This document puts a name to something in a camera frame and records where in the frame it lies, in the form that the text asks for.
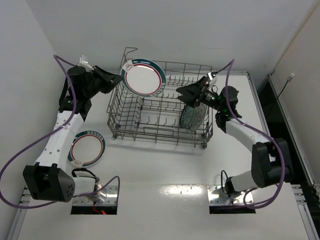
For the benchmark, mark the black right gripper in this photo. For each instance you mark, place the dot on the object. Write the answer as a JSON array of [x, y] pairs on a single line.
[[199, 92]]

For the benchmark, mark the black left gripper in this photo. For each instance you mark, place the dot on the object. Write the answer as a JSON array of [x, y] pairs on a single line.
[[99, 80]]

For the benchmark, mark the large white plate blue rim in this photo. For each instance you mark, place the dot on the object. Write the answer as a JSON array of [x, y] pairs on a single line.
[[199, 114]]

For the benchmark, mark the small teal patterned plate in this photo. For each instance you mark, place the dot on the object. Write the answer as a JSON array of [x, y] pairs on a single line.
[[186, 116]]

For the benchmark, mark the white plate green red rim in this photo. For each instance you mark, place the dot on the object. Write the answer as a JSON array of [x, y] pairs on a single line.
[[143, 77]]

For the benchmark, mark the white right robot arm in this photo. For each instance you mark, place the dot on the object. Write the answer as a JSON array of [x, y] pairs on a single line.
[[271, 162]]

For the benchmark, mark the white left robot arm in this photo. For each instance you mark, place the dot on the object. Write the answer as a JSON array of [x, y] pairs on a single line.
[[46, 179]]

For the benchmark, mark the grey wire dish rack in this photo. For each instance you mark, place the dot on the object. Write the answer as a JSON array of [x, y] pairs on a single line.
[[157, 118]]

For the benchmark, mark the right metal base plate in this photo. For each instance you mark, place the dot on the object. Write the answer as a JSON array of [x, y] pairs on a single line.
[[217, 198]]

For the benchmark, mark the metal base plate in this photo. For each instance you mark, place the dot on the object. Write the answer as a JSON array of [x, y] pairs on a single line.
[[105, 198], [217, 198]]

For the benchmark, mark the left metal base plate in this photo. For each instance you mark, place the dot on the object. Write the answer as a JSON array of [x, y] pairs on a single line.
[[105, 198]]

